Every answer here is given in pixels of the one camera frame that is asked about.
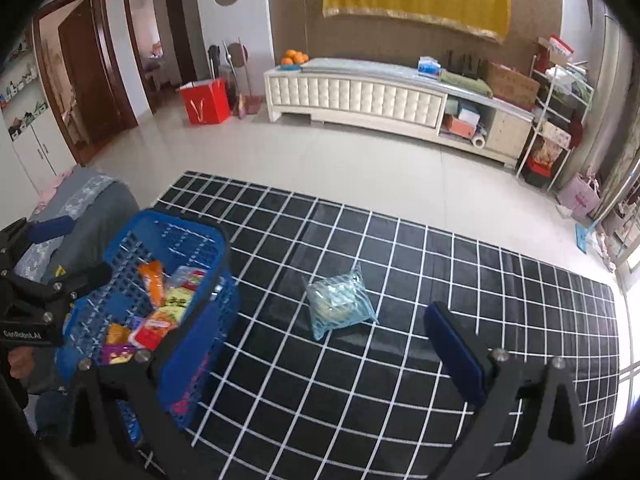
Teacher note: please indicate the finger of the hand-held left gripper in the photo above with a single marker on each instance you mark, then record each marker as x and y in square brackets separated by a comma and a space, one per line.
[75, 285]
[50, 230]

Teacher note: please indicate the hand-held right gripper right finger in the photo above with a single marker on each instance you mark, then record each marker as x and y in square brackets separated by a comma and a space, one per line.
[455, 350]

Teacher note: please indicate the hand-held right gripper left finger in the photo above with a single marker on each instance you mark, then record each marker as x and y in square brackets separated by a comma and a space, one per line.
[190, 345]

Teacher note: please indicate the red yellow snack packet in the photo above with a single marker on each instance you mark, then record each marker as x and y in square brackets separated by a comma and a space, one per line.
[172, 310]

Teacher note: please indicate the orange cartoon snack packet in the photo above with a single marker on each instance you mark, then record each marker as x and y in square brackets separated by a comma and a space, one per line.
[117, 333]

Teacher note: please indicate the orange red snack packet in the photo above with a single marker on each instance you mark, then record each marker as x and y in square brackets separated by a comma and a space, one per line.
[152, 282]

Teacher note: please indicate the purple yellow snack packet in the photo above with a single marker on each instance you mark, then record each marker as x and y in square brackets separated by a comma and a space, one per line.
[117, 355]

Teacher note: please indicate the blue plastic basket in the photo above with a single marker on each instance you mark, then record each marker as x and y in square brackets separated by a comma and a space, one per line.
[170, 240]

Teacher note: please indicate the teal mesh-print snack packet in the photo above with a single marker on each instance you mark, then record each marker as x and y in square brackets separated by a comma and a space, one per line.
[337, 305]

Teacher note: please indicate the person's left hand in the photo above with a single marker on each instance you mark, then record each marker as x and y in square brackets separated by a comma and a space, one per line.
[24, 365]

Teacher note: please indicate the pale pink cloth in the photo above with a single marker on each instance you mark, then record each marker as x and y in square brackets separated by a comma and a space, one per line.
[52, 192]

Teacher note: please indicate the grey embroidered chair cover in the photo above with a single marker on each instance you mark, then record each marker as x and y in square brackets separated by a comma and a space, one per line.
[90, 215]

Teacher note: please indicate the black grid tablecloth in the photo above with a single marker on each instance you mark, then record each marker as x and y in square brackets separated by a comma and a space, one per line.
[400, 270]

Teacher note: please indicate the dark brown wooden door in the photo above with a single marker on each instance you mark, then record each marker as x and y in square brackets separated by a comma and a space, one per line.
[85, 80]

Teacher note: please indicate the pink gift bag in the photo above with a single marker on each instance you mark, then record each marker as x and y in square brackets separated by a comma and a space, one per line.
[579, 197]

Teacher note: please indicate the red gift bag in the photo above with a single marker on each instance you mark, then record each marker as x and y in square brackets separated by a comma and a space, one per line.
[205, 102]

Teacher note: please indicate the white paper roll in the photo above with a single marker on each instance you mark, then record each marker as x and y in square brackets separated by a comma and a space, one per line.
[479, 141]

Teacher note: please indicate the orange box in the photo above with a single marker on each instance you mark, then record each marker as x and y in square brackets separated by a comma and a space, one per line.
[460, 126]

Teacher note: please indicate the teal box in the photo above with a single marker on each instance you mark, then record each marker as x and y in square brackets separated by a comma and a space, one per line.
[452, 106]

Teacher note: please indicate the white metal rack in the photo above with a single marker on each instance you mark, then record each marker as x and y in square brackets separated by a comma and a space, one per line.
[555, 125]

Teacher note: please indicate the patterned beige curtain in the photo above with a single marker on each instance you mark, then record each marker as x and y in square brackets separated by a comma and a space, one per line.
[627, 165]

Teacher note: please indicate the green folded cloth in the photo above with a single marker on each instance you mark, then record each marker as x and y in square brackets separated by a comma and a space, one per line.
[465, 84]

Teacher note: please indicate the brown cardboard box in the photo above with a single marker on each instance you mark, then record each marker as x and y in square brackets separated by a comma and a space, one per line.
[512, 85]

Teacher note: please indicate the white padded tv cabinet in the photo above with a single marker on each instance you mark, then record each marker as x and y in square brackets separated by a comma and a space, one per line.
[360, 95]

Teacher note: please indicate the silver standing air conditioner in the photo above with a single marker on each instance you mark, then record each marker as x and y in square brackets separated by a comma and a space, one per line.
[607, 120]

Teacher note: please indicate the blue white tissue box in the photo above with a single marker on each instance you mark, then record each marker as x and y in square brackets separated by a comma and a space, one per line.
[429, 67]

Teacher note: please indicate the blue fruit plate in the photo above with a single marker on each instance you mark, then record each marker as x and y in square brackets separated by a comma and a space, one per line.
[289, 65]

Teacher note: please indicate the heap of oranges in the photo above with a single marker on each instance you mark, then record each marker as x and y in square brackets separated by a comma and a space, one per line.
[295, 56]

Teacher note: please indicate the white wall cupboard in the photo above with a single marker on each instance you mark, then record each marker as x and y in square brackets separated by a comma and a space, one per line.
[30, 150]

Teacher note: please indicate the dark brown door frame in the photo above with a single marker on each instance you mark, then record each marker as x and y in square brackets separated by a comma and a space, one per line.
[177, 35]

